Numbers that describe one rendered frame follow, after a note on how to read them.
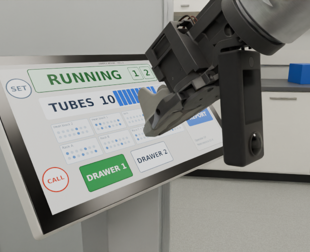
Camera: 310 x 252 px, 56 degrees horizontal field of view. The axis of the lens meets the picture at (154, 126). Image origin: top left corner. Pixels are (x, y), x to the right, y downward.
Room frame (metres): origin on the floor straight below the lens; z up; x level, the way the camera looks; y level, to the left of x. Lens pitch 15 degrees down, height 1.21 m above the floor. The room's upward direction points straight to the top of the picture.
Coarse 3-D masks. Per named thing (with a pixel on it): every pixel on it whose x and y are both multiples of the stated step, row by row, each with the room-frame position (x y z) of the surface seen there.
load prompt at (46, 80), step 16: (128, 64) 0.69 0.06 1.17; (144, 64) 0.72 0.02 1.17; (32, 80) 0.52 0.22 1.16; (48, 80) 0.54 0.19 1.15; (64, 80) 0.56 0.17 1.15; (80, 80) 0.58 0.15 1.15; (96, 80) 0.60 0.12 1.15; (112, 80) 0.63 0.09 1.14; (128, 80) 0.65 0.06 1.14; (144, 80) 0.68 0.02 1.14
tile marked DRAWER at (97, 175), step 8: (104, 160) 0.48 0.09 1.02; (112, 160) 0.49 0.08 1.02; (120, 160) 0.50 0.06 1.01; (80, 168) 0.45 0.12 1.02; (88, 168) 0.45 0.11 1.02; (96, 168) 0.46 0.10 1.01; (104, 168) 0.47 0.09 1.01; (112, 168) 0.48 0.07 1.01; (120, 168) 0.49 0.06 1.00; (128, 168) 0.50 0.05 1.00; (88, 176) 0.44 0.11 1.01; (96, 176) 0.45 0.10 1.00; (104, 176) 0.46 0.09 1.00; (112, 176) 0.47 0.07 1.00; (120, 176) 0.48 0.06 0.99; (128, 176) 0.48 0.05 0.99; (88, 184) 0.43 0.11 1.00; (96, 184) 0.44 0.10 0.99; (104, 184) 0.45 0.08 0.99
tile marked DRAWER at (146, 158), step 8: (152, 144) 0.57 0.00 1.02; (160, 144) 0.58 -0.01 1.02; (136, 152) 0.53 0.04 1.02; (144, 152) 0.54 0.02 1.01; (152, 152) 0.55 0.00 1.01; (160, 152) 0.56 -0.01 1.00; (168, 152) 0.57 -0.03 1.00; (136, 160) 0.52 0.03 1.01; (144, 160) 0.53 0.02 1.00; (152, 160) 0.54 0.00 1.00; (160, 160) 0.55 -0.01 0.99; (168, 160) 0.56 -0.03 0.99; (144, 168) 0.51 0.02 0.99; (152, 168) 0.52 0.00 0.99
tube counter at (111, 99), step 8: (120, 88) 0.62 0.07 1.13; (128, 88) 0.64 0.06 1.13; (136, 88) 0.65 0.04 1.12; (152, 88) 0.68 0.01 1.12; (104, 96) 0.58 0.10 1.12; (112, 96) 0.59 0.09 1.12; (120, 96) 0.61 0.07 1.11; (128, 96) 0.62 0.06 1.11; (136, 96) 0.63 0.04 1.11; (104, 104) 0.57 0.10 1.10; (112, 104) 0.58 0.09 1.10; (120, 104) 0.59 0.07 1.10; (128, 104) 0.60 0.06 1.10
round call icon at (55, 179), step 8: (48, 168) 0.42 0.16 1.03; (56, 168) 0.43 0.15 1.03; (64, 168) 0.43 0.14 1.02; (40, 176) 0.40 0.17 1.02; (48, 176) 0.41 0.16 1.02; (56, 176) 0.42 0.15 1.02; (64, 176) 0.42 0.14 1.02; (48, 184) 0.40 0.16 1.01; (56, 184) 0.41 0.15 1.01; (64, 184) 0.41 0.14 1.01; (72, 184) 0.42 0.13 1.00; (48, 192) 0.39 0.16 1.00; (56, 192) 0.40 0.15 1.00
